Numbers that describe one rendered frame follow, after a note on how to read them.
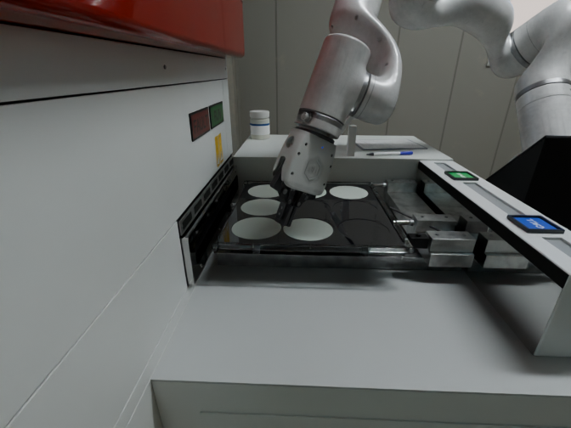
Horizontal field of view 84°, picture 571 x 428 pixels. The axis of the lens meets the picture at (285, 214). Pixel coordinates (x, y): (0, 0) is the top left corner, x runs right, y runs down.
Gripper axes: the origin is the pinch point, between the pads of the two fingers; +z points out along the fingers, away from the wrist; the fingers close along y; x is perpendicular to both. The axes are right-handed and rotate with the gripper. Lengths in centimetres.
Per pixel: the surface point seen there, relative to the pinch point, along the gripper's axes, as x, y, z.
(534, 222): -29.7, 25.5, -13.8
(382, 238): -11.3, 15.5, -1.9
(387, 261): -11.7, 20.0, 2.5
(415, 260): -15.0, 23.7, 0.4
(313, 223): 1.0, 9.3, 0.9
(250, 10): 167, 58, -93
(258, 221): 8.8, 1.4, 4.6
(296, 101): 147, 103, -52
